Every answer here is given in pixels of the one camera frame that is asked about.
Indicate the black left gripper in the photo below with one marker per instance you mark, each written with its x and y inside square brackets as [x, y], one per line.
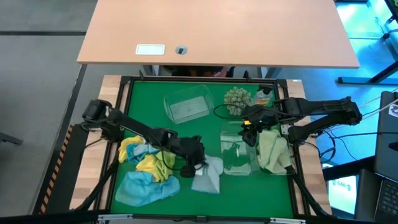
[189, 149]

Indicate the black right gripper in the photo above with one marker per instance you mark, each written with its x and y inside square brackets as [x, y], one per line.
[259, 118]

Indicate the pale grey-blue microfiber towel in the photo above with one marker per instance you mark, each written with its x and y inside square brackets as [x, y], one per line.
[206, 177]

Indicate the lime green microfiber towel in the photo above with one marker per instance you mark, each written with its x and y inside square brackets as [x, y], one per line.
[267, 149]
[166, 165]

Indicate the beige towel with green edge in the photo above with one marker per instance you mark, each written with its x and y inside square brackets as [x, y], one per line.
[283, 155]

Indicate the yellow microfiber towel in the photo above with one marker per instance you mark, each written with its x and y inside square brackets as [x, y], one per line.
[147, 165]
[126, 146]

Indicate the small blue microfiber towel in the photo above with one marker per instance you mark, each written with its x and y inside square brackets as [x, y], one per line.
[141, 152]

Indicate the large blue microfiber towel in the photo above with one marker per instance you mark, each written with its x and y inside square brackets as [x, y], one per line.
[143, 189]

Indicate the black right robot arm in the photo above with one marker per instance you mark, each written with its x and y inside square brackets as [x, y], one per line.
[323, 107]

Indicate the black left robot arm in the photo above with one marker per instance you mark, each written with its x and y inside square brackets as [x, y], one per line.
[133, 124]

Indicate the clear plastic basket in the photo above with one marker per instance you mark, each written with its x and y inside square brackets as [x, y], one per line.
[189, 105]
[236, 149]
[260, 170]

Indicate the artificial pale green succulent plant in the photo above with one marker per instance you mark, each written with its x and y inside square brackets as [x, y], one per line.
[237, 99]

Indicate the clear bottle with yellow label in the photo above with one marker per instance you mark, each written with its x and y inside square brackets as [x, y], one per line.
[263, 99]

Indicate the wooden work table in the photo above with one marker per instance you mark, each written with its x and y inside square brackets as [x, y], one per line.
[90, 168]

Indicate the glowing display screen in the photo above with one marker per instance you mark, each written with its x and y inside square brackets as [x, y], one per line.
[342, 193]

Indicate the round grey desk grommet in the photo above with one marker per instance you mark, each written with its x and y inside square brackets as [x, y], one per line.
[181, 49]

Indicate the white rectangular desk plate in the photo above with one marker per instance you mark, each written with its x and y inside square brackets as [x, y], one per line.
[150, 49]

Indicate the black desk leg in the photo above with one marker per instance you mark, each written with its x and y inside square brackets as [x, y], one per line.
[367, 77]

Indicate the black laptop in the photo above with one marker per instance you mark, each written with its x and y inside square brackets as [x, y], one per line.
[385, 140]

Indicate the orange black hazard strip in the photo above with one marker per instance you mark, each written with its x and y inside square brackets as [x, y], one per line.
[54, 174]

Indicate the black metal table frame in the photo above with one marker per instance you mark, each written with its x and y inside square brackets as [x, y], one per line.
[202, 78]

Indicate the silver aluminium frame bracket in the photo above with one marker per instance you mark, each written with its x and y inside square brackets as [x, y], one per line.
[115, 217]
[287, 220]

